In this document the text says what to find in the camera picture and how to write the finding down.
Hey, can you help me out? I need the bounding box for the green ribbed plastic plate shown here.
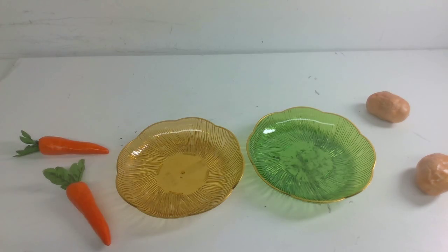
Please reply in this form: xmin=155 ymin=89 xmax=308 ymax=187
xmin=246 ymin=106 xmax=376 ymax=204

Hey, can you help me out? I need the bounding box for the orange toy carrot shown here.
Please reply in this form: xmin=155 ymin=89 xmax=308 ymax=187
xmin=43 ymin=159 xmax=112 ymax=246
xmin=14 ymin=130 xmax=109 ymax=157

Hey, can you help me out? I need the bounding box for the brown toy potato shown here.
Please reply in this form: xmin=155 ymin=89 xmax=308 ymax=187
xmin=365 ymin=91 xmax=410 ymax=123
xmin=416 ymin=153 xmax=448 ymax=196

